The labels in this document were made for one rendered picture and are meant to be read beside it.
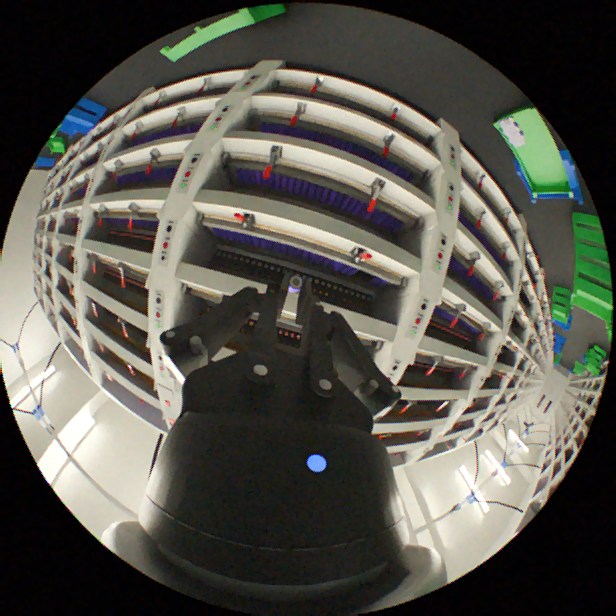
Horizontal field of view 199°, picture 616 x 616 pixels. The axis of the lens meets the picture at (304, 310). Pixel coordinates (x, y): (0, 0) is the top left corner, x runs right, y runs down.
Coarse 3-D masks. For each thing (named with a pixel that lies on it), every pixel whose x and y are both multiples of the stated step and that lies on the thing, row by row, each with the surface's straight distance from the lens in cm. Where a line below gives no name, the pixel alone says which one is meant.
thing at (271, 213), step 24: (216, 192) 48; (192, 216) 51; (264, 216) 42; (288, 216) 40; (312, 216) 41; (336, 240) 42; (360, 240) 42; (384, 240) 46; (288, 264) 56; (384, 264) 48; (408, 264) 48; (360, 288) 60; (384, 288) 63; (408, 288) 52
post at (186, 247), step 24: (264, 72) 81; (240, 96) 69; (240, 120) 64; (192, 144) 60; (216, 168) 57; (192, 192) 50; (168, 216) 53; (192, 240) 54; (168, 264) 51; (192, 264) 57; (168, 288) 52; (168, 312) 54; (192, 312) 65; (168, 384) 71
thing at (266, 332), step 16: (272, 288) 16; (272, 304) 13; (272, 320) 11; (256, 336) 9; (272, 336) 9; (256, 352) 8; (272, 352) 8; (256, 368) 7; (272, 368) 7; (256, 384) 6; (272, 384) 7
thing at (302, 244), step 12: (216, 216) 48; (228, 228) 48; (240, 228) 46; (252, 228) 46; (276, 240) 45; (288, 240) 44; (300, 240) 44; (312, 240) 42; (312, 252) 45; (324, 252) 44; (336, 252) 45; (348, 264) 46; (360, 264) 46; (372, 264) 46; (384, 276) 49; (396, 276) 50
